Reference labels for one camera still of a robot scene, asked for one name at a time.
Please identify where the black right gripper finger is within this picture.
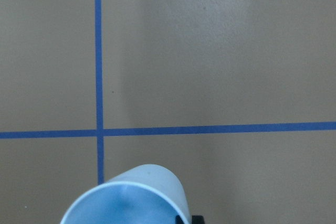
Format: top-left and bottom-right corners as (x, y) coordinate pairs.
(192, 215), (204, 224)

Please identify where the light blue cup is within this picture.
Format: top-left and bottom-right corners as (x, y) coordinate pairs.
(61, 164), (192, 223)

